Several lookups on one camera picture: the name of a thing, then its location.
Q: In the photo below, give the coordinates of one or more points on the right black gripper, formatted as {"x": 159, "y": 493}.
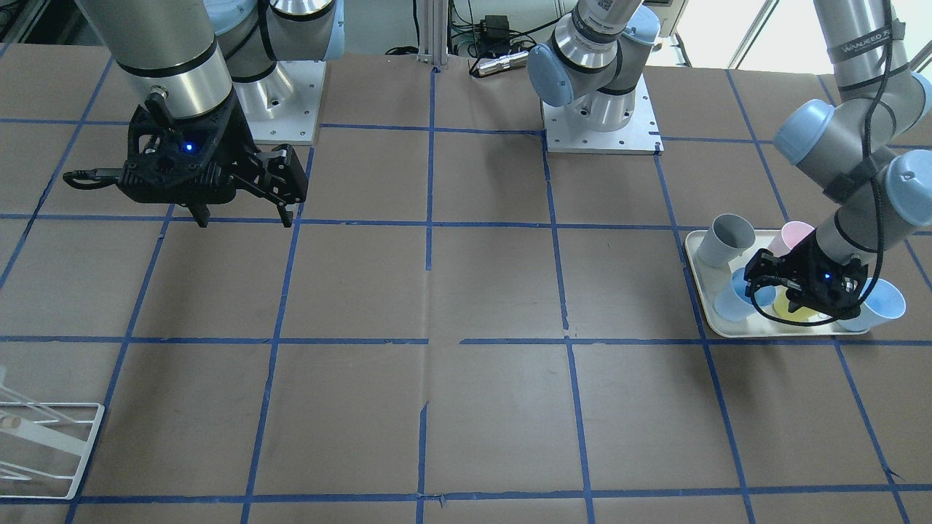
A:
{"x": 238, "y": 145}

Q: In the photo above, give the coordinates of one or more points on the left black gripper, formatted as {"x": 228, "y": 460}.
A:
{"x": 799, "y": 271}

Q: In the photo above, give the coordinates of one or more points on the light blue plastic cup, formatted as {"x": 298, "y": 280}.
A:
{"x": 882, "y": 305}

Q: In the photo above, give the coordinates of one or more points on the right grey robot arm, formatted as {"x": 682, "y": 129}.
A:
{"x": 214, "y": 78}

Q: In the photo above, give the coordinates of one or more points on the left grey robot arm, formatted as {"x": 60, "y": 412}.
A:
{"x": 882, "y": 196}

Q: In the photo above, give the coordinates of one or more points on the pink plastic cup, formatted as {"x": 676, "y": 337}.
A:
{"x": 788, "y": 237}

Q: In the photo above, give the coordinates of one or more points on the grey plastic cup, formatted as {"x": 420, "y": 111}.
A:
{"x": 728, "y": 236}

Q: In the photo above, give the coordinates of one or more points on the cream plastic tray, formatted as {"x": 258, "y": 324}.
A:
{"x": 710, "y": 281}

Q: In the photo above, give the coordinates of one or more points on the silver flashlight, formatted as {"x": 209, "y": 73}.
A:
{"x": 487, "y": 66}

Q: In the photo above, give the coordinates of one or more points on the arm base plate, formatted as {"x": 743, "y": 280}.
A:
{"x": 600, "y": 123}
{"x": 284, "y": 107}

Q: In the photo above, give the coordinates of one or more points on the aluminium frame post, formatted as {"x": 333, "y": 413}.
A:
{"x": 432, "y": 23}

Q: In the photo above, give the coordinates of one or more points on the white wire cup rack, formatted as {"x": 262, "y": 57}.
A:
{"x": 46, "y": 446}

